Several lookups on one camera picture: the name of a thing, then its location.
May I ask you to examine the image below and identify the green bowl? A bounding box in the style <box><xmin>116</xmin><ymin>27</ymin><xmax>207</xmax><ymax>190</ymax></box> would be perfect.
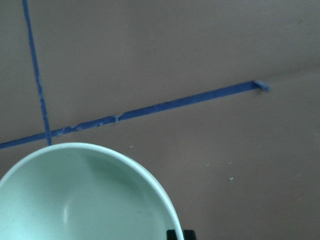
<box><xmin>0</xmin><ymin>142</ymin><xmax>184</xmax><ymax>240</ymax></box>

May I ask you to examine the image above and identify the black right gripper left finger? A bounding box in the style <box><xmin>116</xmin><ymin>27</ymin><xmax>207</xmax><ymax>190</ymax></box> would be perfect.
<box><xmin>166</xmin><ymin>230</ymin><xmax>178</xmax><ymax>240</ymax></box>

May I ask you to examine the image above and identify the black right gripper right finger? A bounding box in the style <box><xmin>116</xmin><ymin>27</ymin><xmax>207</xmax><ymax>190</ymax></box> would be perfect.
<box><xmin>183</xmin><ymin>231</ymin><xmax>195</xmax><ymax>240</ymax></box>

